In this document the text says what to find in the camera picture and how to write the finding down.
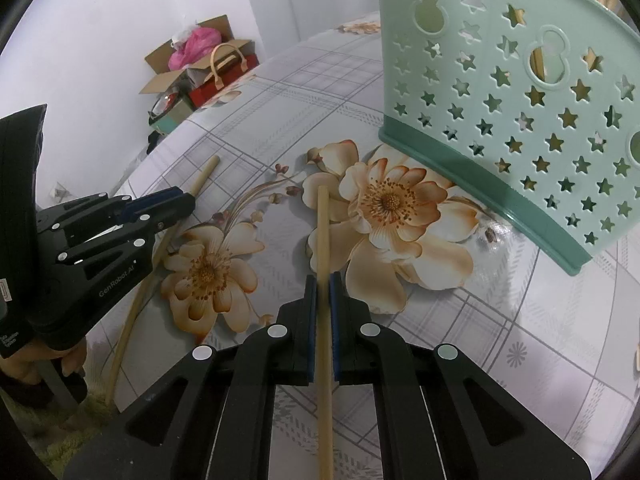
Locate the pink plastic bag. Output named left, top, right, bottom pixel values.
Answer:
left=168, top=27, right=222, bottom=72

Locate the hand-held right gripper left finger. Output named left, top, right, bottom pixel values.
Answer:
left=62, top=276, right=319, bottom=480

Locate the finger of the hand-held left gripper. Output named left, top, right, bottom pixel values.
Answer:
left=37, top=186, right=182, bottom=241
left=56, top=193, right=197, bottom=267

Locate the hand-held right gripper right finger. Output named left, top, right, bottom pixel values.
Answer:
left=329, top=271, right=593, bottom=480

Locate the green plastic utensil holder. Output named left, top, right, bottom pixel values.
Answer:
left=376, top=0, right=640, bottom=277

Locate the open cardboard box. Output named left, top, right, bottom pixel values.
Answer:
left=139, top=14, right=256, bottom=95

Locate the red gift bag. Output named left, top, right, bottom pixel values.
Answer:
left=187, top=44, right=260, bottom=110

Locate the glass pot lid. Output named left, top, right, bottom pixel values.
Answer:
left=151, top=87, right=182, bottom=117

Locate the person's left hand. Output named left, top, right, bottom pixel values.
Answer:
left=0, top=337, right=87, bottom=388

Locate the teal cardboard box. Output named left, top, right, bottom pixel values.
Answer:
left=149, top=102, right=194, bottom=134

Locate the green shaggy rug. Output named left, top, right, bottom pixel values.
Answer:
left=20, top=385, right=123, bottom=480

